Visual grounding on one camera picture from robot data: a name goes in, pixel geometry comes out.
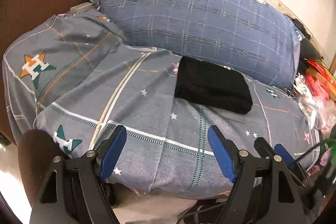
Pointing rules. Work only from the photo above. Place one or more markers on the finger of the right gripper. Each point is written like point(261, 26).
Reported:
point(286, 156)
point(263, 148)

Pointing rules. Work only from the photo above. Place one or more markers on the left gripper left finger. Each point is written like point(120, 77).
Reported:
point(72, 190)

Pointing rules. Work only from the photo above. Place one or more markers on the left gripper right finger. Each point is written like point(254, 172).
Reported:
point(263, 189)

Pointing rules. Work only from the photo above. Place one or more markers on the black pants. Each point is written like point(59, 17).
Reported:
point(208, 84)

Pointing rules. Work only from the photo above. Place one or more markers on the red and white clutter pile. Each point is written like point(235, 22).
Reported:
point(314, 86)

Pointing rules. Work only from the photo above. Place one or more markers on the grey star pattern bedsheet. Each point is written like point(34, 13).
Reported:
point(77, 78)

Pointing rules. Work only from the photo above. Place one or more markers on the blue plaid pillow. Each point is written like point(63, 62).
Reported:
point(250, 36)

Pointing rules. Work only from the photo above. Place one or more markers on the wooden bed frame edge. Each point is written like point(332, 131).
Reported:
point(81, 7)

